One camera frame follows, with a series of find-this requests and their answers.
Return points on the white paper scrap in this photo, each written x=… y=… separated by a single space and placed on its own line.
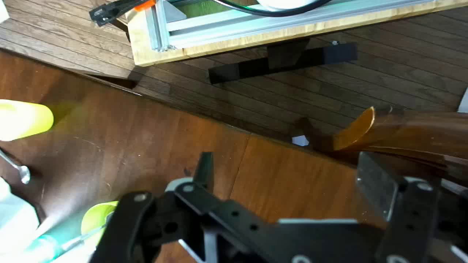
x=300 y=140

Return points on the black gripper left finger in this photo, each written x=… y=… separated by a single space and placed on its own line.
x=146 y=219

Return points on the clear plastic water bottle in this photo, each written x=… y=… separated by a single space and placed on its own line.
x=53 y=241

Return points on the black flat bar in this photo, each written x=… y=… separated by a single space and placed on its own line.
x=293 y=59

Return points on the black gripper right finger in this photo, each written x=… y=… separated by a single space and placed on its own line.
x=414 y=219

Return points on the brown wooden chair curved back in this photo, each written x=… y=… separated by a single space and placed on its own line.
x=404 y=132

